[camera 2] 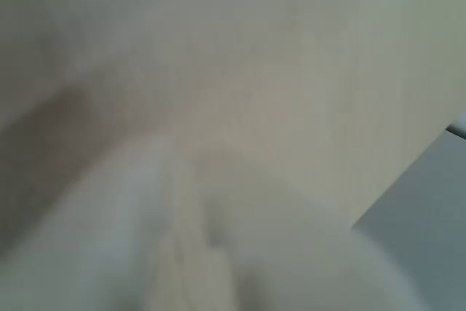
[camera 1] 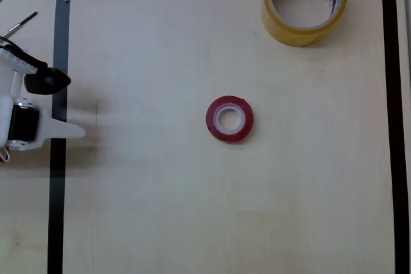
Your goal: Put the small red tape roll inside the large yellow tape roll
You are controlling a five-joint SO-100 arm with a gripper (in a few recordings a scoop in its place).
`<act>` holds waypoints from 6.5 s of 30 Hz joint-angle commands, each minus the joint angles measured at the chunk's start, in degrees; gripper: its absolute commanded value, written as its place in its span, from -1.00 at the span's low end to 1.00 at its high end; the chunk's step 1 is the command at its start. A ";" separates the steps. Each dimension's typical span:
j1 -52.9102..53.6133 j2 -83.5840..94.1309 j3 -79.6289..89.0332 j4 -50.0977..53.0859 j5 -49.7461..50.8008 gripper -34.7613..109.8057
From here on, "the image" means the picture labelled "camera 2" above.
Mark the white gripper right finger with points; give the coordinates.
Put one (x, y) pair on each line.
(313, 271)

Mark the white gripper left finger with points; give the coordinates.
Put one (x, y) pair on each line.
(109, 238)

